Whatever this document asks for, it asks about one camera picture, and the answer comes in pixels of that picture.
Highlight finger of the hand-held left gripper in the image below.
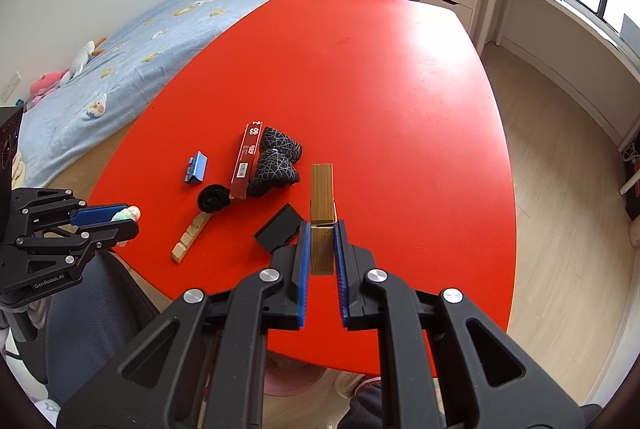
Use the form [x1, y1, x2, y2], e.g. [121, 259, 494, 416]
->
[12, 188, 130, 229]
[16, 219, 140, 271]

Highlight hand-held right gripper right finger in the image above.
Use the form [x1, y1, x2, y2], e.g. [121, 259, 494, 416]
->
[334, 220, 587, 429]

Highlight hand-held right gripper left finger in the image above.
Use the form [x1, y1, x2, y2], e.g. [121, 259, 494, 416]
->
[57, 221, 313, 429]

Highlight pastel paper ball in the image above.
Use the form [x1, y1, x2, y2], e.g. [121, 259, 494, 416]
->
[111, 205, 142, 223]

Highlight gold rectangular box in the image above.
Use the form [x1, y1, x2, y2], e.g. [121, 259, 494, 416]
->
[310, 163, 336, 275]

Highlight small black box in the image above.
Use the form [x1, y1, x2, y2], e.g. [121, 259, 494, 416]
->
[253, 203, 304, 254]

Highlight beige notched wooden strip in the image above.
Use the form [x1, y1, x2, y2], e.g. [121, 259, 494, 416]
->
[171, 211, 213, 265]

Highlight person's dark grey clothing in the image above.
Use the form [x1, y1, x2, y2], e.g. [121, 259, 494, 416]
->
[44, 250, 167, 407]

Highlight cream fluffy cloth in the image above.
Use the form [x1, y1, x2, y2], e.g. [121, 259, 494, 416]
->
[11, 151, 32, 184]

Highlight black round fluffy ball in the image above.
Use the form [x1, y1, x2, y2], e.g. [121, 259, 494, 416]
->
[197, 184, 232, 214]

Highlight blue metal clip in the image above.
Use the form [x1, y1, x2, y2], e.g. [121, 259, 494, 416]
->
[182, 152, 208, 184]

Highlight white slipper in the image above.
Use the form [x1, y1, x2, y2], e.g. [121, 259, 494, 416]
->
[334, 371, 382, 399]

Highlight black patterned cloth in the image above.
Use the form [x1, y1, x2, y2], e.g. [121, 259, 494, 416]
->
[248, 126, 304, 198]

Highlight long red box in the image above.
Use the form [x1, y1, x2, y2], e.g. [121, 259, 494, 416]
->
[229, 123, 264, 200]

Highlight pink plush toy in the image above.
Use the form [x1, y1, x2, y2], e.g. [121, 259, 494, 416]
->
[26, 70, 70, 110]

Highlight white duck plush toy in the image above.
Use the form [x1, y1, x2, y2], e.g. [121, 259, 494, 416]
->
[59, 37, 108, 86]

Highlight bed with blue sheet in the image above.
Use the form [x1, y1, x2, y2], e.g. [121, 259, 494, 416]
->
[14, 0, 364, 190]

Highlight white wall socket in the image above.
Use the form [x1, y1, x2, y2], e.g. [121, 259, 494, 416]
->
[0, 71, 22, 104]

